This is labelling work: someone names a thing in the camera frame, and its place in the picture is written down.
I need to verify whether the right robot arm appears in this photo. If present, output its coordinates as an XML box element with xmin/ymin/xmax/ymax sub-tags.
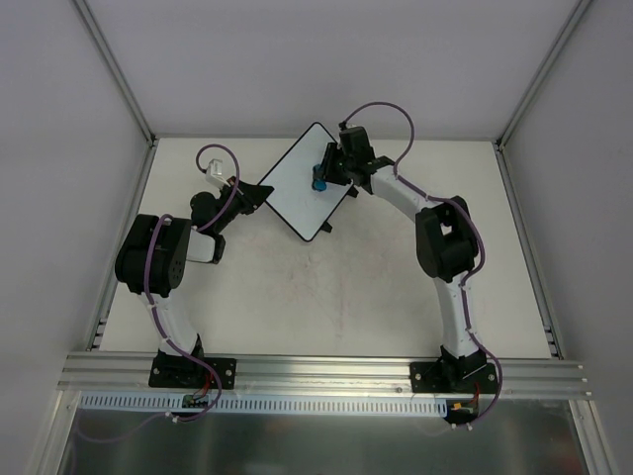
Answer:
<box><xmin>313</xmin><ymin>123</ymin><xmax>487</xmax><ymax>392</ymax></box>

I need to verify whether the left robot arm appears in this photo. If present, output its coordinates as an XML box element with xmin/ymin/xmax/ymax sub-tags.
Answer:
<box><xmin>115</xmin><ymin>177</ymin><xmax>274</xmax><ymax>386</ymax></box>

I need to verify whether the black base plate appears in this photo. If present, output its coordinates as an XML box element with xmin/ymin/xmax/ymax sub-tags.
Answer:
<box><xmin>408</xmin><ymin>360</ymin><xmax>498</xmax><ymax>395</ymax></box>
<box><xmin>148</xmin><ymin>352</ymin><xmax>237</xmax><ymax>390</ymax></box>

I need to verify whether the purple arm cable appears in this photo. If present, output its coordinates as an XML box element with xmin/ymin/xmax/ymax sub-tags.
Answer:
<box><xmin>340</xmin><ymin>101</ymin><xmax>504</xmax><ymax>431</ymax></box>
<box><xmin>142</xmin><ymin>142</ymin><xmax>241</xmax><ymax>423</ymax></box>

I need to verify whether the aluminium mounting rail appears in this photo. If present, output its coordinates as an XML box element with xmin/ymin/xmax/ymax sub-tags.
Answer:
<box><xmin>57</xmin><ymin>351</ymin><xmax>593</xmax><ymax>400</ymax></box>

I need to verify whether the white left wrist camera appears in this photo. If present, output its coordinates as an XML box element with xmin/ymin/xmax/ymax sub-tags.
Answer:
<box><xmin>205</xmin><ymin>158</ymin><xmax>227</xmax><ymax>189</ymax></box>

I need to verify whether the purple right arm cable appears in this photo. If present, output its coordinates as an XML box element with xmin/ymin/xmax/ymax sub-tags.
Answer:
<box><xmin>340</xmin><ymin>101</ymin><xmax>504</xmax><ymax>431</ymax></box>

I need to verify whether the right aluminium frame post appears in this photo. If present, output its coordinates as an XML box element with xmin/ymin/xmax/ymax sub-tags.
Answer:
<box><xmin>496</xmin><ymin>0</ymin><xmax>593</xmax><ymax>150</ymax></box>

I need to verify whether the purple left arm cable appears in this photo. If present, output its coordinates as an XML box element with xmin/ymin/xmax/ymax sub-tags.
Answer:
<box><xmin>142</xmin><ymin>142</ymin><xmax>241</xmax><ymax>423</ymax></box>

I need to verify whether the aluminium frame post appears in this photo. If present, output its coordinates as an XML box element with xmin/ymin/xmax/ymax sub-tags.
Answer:
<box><xmin>496</xmin><ymin>0</ymin><xmax>593</xmax><ymax>150</ymax></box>
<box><xmin>70</xmin><ymin>0</ymin><xmax>155</xmax><ymax>145</ymax></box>

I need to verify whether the left aluminium frame post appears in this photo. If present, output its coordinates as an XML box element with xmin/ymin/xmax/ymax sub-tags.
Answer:
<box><xmin>70</xmin><ymin>0</ymin><xmax>155</xmax><ymax>145</ymax></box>

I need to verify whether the white whiteboard black frame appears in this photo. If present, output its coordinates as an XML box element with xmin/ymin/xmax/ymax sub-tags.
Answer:
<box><xmin>258</xmin><ymin>122</ymin><xmax>351</xmax><ymax>242</ymax></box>

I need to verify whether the whiteboard wire stand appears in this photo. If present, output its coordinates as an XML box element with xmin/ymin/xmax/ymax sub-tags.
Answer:
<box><xmin>319</xmin><ymin>186</ymin><xmax>359</xmax><ymax>234</ymax></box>

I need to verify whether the blue whiteboard eraser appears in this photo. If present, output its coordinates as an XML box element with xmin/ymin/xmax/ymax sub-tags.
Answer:
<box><xmin>312</xmin><ymin>164</ymin><xmax>327</xmax><ymax>192</ymax></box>

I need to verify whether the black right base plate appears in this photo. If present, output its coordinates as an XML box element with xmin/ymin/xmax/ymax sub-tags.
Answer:
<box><xmin>408</xmin><ymin>360</ymin><xmax>498</xmax><ymax>395</ymax></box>

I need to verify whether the white slotted cable duct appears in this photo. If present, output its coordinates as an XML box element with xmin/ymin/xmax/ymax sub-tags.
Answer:
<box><xmin>78</xmin><ymin>391</ymin><xmax>448</xmax><ymax>418</ymax></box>

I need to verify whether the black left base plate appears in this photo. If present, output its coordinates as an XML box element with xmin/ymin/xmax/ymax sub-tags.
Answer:
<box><xmin>148</xmin><ymin>352</ymin><xmax>237</xmax><ymax>390</ymax></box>

